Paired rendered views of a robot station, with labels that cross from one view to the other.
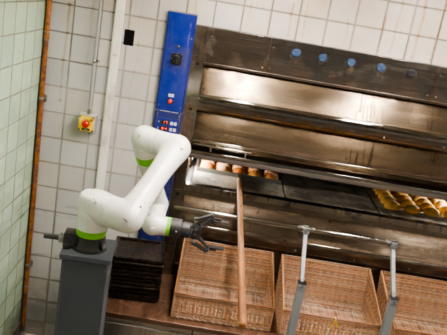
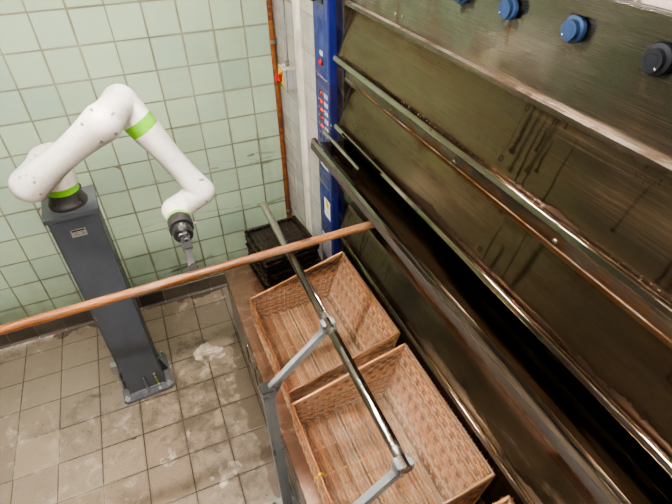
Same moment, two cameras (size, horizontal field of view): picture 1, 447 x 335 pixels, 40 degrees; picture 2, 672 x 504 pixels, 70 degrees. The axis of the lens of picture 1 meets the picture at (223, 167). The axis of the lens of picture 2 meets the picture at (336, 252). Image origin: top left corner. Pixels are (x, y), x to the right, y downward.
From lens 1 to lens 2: 3.09 m
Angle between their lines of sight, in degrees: 64
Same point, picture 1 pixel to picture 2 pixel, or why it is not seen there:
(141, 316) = (238, 302)
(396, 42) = not seen: outside the picture
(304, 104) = (431, 104)
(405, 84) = (638, 99)
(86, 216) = not seen: hidden behind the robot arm
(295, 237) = (419, 333)
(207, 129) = (352, 116)
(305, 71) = (442, 27)
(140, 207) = (21, 178)
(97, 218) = not seen: hidden behind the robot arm
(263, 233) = (393, 299)
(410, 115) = (629, 209)
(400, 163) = (576, 327)
